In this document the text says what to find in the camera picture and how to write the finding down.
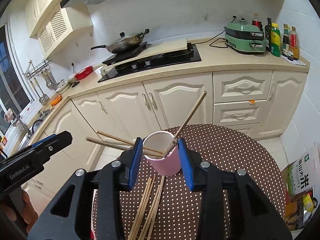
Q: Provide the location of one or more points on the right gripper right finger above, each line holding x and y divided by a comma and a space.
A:
231, 202

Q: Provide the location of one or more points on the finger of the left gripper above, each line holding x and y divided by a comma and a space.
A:
50, 144
42, 140

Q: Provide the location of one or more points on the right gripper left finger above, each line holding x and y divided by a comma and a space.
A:
69, 213

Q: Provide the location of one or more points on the wooden chopstick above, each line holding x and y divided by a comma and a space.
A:
170, 147
149, 217
141, 209
125, 141
155, 209
119, 147
130, 237
190, 115

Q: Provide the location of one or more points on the pink paper cup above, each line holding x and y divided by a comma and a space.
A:
170, 164

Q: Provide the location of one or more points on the person left hand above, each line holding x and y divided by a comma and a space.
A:
28, 214

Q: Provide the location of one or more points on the stainless steel sink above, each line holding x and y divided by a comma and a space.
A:
42, 115

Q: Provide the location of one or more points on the orange sponge box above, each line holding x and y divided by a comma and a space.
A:
56, 100

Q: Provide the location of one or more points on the hanging ladle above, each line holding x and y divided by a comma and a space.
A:
44, 98

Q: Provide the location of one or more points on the chrome faucet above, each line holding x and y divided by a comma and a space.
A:
11, 117

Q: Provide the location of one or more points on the stacked white bowls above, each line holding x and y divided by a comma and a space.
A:
62, 87

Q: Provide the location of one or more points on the window with bars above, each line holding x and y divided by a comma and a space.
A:
13, 94

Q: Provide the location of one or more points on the lower cream cabinets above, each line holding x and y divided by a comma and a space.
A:
257, 103

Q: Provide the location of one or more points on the cream cabinets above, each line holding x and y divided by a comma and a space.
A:
257, 103
54, 26

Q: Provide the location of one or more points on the brown polka dot tablecloth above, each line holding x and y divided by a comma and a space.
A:
227, 197

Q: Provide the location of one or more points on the rice cardboard box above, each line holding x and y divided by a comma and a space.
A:
300, 175

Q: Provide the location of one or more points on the red plastic container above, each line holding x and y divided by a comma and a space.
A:
84, 73

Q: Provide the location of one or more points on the white mug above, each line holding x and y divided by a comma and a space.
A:
100, 71

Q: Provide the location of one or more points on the black induction cooker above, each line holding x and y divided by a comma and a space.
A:
116, 58

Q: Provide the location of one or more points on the upper cream cabinets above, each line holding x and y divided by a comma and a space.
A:
54, 26

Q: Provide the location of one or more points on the black wok with lid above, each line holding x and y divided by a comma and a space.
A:
125, 43

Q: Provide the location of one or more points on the beige cutting board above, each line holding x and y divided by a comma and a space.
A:
161, 48

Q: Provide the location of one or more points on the black glass stovetop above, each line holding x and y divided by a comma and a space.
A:
189, 55

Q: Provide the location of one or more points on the dark soy sauce bottle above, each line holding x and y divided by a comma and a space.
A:
286, 41

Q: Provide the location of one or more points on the green oil bottle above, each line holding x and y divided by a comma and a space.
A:
275, 40

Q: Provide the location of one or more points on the orange sauce bottle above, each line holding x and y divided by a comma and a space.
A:
294, 43

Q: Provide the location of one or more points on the green electric cooker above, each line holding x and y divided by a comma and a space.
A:
245, 37

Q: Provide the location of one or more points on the dark glass bottle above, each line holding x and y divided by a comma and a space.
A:
268, 34

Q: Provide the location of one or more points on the red cap sauce bottle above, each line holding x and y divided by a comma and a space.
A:
257, 22

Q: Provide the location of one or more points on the wall utensil rack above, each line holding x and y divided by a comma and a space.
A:
35, 70

